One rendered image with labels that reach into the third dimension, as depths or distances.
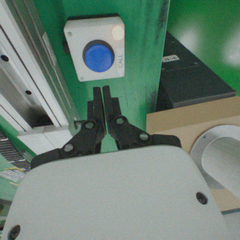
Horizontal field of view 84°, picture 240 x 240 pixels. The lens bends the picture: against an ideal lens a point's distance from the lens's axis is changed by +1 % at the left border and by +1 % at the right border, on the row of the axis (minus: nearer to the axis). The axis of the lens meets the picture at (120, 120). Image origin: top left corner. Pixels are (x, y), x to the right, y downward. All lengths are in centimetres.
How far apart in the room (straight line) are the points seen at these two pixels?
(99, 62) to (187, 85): 35
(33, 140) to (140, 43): 29
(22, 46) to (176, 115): 37
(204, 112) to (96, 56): 35
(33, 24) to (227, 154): 43
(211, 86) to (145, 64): 28
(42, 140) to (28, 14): 21
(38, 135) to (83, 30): 21
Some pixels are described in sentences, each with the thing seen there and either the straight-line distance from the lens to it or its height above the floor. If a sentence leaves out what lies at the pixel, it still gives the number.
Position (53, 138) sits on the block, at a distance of 31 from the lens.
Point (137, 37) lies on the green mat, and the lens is 29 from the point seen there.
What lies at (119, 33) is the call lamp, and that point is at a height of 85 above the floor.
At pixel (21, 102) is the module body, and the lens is 31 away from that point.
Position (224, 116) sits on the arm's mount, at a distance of 47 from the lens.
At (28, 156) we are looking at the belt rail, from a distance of 60.
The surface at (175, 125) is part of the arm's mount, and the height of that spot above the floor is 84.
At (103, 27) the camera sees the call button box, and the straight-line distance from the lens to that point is 21.
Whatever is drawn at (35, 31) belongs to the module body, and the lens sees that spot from 25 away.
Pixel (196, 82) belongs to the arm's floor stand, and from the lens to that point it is 53.
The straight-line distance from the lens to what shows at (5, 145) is 53.
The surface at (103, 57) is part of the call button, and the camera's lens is 21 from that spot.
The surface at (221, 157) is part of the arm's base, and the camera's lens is 40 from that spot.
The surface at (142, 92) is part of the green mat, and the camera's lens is 36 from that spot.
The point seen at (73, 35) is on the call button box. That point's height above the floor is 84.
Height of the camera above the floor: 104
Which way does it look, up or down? 40 degrees down
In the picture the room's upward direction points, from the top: 169 degrees clockwise
